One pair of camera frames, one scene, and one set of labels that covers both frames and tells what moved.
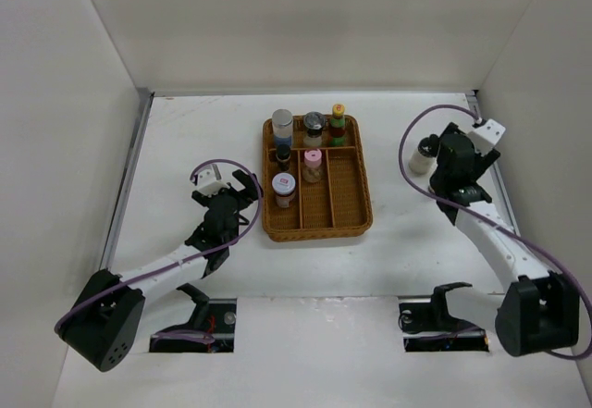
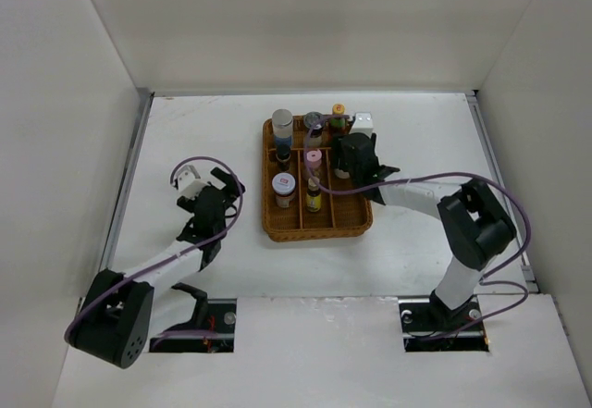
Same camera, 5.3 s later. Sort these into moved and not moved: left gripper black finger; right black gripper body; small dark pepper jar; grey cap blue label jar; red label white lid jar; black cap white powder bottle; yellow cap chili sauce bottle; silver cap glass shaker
Moved: black cap white powder bottle; left gripper black finger; right black gripper body
Not moved: red label white lid jar; small dark pepper jar; yellow cap chili sauce bottle; grey cap blue label jar; silver cap glass shaker
